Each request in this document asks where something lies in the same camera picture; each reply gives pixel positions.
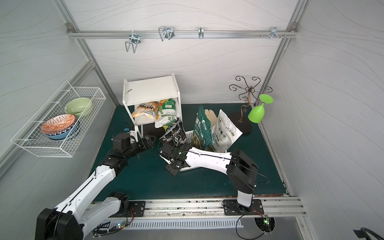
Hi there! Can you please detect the black white fertilizer bag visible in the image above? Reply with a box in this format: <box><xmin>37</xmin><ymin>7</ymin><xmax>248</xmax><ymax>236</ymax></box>
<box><xmin>160</xmin><ymin>120</ymin><xmax>187</xmax><ymax>147</ymax></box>

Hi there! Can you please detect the white perforated plastic basket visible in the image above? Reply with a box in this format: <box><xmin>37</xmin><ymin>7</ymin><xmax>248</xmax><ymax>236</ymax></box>
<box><xmin>164</xmin><ymin>129</ymin><xmax>211</xmax><ymax>172</ymax></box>

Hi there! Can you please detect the white green shelf bag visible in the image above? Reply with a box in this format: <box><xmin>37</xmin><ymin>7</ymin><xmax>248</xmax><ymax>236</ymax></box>
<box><xmin>155</xmin><ymin>99</ymin><xmax>177</xmax><ymax>129</ymax></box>

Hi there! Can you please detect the dark green soil bag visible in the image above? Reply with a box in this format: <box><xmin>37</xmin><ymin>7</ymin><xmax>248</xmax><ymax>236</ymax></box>
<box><xmin>192</xmin><ymin>105</ymin><xmax>213</xmax><ymax>151</ymax></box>

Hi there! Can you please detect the white green fertilizer bag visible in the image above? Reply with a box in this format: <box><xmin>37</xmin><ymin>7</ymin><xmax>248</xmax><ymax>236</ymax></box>
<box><xmin>207</xmin><ymin>110</ymin><xmax>243</xmax><ymax>153</ymax></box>

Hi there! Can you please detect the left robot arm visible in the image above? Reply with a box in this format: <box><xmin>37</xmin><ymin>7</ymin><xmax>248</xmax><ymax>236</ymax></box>
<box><xmin>35</xmin><ymin>133</ymin><xmax>156</xmax><ymax>240</ymax></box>

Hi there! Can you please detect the orange snack bag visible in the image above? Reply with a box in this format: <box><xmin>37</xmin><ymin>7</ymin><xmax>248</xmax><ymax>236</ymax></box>
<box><xmin>132</xmin><ymin>101</ymin><xmax>159</xmax><ymax>119</ymax></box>

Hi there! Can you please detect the white two-tier shelf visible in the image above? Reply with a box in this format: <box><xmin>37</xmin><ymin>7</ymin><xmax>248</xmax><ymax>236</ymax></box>
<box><xmin>122</xmin><ymin>73</ymin><xmax>183</xmax><ymax>139</ymax></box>

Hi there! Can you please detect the small yellow green packet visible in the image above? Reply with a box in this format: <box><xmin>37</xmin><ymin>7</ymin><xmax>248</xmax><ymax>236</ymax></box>
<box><xmin>163</xmin><ymin>120</ymin><xmax>178</xmax><ymax>132</ymax></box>

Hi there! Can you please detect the white work glove red cuff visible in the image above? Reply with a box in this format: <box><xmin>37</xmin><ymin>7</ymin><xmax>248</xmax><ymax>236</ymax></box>
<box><xmin>205</xmin><ymin>109</ymin><xmax>218</xmax><ymax>128</ymax></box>

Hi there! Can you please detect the light green bowl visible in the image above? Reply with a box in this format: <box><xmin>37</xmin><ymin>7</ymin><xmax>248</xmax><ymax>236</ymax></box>
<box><xmin>64</xmin><ymin>98</ymin><xmax>94</xmax><ymax>119</ymax></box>

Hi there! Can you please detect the blue bowl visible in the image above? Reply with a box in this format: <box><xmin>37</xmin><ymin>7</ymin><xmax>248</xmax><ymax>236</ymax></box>
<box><xmin>45</xmin><ymin>123</ymin><xmax>80</xmax><ymax>141</ymax></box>

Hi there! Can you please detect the orange patterned bowl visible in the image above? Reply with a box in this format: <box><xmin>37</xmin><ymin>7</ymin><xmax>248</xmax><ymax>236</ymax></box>
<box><xmin>41</xmin><ymin>114</ymin><xmax>76</xmax><ymax>134</ymax></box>

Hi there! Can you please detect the dark oval stand base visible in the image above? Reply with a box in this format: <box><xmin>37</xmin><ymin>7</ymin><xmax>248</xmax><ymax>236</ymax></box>
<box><xmin>229</xmin><ymin>112</ymin><xmax>253</xmax><ymax>134</ymax></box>

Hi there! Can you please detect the green plastic wine glass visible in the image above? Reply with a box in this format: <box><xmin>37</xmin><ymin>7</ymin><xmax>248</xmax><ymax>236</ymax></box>
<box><xmin>248</xmin><ymin>94</ymin><xmax>274</xmax><ymax>124</ymax></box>

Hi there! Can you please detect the copper scroll stand rod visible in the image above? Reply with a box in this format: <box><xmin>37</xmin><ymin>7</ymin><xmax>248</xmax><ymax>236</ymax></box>
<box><xmin>229</xmin><ymin>76</ymin><xmax>273</xmax><ymax>116</ymax></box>

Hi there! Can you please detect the metal double hook left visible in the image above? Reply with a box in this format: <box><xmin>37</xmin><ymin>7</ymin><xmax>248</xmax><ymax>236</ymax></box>
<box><xmin>125</xmin><ymin>32</ymin><xmax>141</xmax><ymax>53</ymax></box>

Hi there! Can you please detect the metal double hook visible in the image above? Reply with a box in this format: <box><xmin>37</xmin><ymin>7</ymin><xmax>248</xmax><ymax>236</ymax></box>
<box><xmin>125</xmin><ymin>32</ymin><xmax>141</xmax><ymax>53</ymax></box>
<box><xmin>158</xmin><ymin>27</ymin><xmax>175</xmax><ymax>42</ymax></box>

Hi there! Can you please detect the metal double hook middle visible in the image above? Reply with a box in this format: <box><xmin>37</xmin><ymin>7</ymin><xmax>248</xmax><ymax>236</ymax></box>
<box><xmin>158</xmin><ymin>27</ymin><xmax>175</xmax><ymax>42</ymax></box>

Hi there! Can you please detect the metal clip hook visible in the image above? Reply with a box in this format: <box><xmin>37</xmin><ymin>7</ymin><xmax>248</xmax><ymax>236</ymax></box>
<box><xmin>198</xmin><ymin>27</ymin><xmax>204</xmax><ymax>39</ymax></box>

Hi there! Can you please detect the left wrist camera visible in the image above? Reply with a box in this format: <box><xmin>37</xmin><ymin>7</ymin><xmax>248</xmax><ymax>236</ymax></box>
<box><xmin>124</xmin><ymin>128</ymin><xmax>137</xmax><ymax>138</ymax></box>

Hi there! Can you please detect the white wire wall basket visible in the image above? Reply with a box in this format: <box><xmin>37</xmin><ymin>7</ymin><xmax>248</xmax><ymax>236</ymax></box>
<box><xmin>11</xmin><ymin>82</ymin><xmax>106</xmax><ymax>158</ymax></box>

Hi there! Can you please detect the white slotted cable duct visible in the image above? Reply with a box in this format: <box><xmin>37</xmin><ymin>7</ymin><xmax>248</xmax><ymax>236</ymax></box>
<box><xmin>123</xmin><ymin>218</ymin><xmax>244</xmax><ymax>230</ymax></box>

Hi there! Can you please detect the wire bundle left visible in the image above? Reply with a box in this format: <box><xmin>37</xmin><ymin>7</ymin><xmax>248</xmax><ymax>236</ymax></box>
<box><xmin>90</xmin><ymin>206</ymin><xmax>135</xmax><ymax>238</ymax></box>

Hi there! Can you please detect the black cable right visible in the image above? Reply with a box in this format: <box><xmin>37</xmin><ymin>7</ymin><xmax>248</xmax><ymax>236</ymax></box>
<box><xmin>235</xmin><ymin>214</ymin><xmax>271</xmax><ymax>240</ymax></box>

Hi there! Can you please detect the horizontal aluminium rail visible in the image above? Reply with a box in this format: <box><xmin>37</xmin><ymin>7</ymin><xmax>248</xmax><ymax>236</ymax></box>
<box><xmin>67</xmin><ymin>28</ymin><xmax>298</xmax><ymax>40</ymax></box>

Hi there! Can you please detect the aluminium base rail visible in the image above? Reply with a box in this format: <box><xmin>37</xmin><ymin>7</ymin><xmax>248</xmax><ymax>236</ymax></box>
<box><xmin>134</xmin><ymin>197</ymin><xmax>307</xmax><ymax>220</ymax></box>

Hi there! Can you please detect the aluminium frame post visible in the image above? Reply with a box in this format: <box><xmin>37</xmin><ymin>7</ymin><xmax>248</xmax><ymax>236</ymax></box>
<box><xmin>254</xmin><ymin>0</ymin><xmax>308</xmax><ymax>107</ymax></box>

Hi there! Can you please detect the metal bracket hook right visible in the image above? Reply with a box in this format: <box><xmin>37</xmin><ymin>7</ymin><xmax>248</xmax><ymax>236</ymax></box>
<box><xmin>260</xmin><ymin>27</ymin><xmax>287</xmax><ymax>39</ymax></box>

